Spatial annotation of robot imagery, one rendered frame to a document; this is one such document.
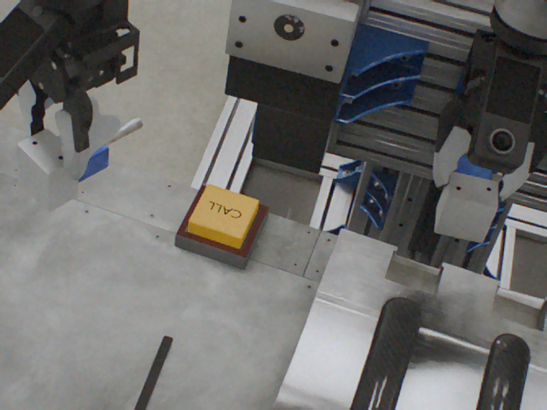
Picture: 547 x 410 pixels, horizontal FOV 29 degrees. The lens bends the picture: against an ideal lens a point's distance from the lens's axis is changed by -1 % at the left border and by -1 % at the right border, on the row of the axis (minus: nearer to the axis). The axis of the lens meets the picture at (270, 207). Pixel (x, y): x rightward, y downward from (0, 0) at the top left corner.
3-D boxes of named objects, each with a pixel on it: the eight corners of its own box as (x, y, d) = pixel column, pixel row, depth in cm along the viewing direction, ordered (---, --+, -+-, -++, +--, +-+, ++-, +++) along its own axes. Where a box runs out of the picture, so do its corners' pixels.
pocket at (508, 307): (487, 302, 107) (498, 280, 104) (537, 318, 106) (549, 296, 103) (479, 336, 104) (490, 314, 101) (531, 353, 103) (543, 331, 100)
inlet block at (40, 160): (122, 127, 109) (124, 88, 105) (153, 154, 107) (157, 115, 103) (18, 182, 102) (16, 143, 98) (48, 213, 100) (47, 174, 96)
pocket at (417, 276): (387, 268, 108) (395, 245, 105) (436, 285, 107) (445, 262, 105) (376, 301, 105) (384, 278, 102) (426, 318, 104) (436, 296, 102)
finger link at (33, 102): (79, 123, 104) (94, 65, 97) (29, 148, 101) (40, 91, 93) (61, 100, 105) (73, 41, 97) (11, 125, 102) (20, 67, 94)
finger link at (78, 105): (100, 153, 94) (87, 67, 88) (86, 160, 93) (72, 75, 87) (69, 133, 96) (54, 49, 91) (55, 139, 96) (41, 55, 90)
